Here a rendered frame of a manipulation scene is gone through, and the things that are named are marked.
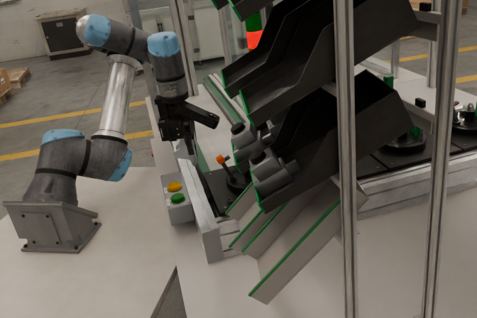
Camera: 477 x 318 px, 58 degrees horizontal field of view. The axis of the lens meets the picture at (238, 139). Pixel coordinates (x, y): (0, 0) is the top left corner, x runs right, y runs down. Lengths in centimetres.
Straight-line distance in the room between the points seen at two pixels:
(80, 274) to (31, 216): 22
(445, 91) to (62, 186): 102
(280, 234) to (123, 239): 57
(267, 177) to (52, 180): 75
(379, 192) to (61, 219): 88
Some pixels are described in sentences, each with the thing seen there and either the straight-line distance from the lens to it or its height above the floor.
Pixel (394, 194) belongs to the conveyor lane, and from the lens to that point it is 129.
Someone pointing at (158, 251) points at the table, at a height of 86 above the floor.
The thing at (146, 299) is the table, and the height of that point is 86.
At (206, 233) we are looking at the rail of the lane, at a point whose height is 96.
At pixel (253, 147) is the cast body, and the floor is 123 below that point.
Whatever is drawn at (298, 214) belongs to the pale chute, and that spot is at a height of 109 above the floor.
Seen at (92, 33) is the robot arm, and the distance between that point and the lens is 113.
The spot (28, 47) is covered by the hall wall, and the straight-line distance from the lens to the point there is 980.
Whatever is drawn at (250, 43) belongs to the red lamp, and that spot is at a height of 133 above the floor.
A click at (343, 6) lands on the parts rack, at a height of 151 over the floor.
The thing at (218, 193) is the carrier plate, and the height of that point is 97.
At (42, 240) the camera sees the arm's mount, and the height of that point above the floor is 90.
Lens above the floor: 161
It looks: 25 degrees down
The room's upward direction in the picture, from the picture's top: 8 degrees counter-clockwise
